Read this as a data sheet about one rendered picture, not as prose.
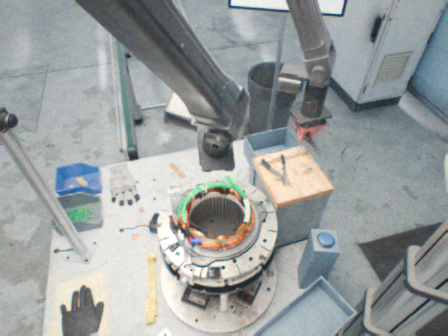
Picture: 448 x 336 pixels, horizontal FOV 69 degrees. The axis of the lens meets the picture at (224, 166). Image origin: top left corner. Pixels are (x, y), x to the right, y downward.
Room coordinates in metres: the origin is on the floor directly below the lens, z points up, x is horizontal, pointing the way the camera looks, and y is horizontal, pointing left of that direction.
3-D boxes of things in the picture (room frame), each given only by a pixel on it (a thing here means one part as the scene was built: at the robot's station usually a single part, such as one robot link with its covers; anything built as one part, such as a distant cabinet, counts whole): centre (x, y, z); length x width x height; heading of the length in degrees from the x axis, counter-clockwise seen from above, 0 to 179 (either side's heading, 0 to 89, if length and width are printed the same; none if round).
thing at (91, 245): (0.57, 0.51, 0.78); 0.09 x 0.09 x 0.01; 81
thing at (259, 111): (2.10, -0.36, 0.28); 0.38 x 0.37 x 0.56; 106
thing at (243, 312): (0.49, 0.02, 0.80); 0.39 x 0.39 x 0.01
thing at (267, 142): (0.84, -0.17, 0.92); 0.17 x 0.11 x 0.28; 108
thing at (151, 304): (0.43, 0.24, 0.80); 0.22 x 0.04 x 0.03; 9
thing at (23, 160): (0.57, 0.51, 1.07); 0.03 x 0.03 x 0.57; 81
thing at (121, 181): (0.88, 0.42, 0.79); 0.24 x 0.12 x 0.02; 16
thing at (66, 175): (0.87, 0.59, 0.82); 0.16 x 0.14 x 0.07; 107
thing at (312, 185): (0.69, -0.21, 1.05); 0.20 x 0.19 x 0.02; 18
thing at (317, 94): (0.73, -0.23, 1.36); 0.07 x 0.06 x 0.07; 69
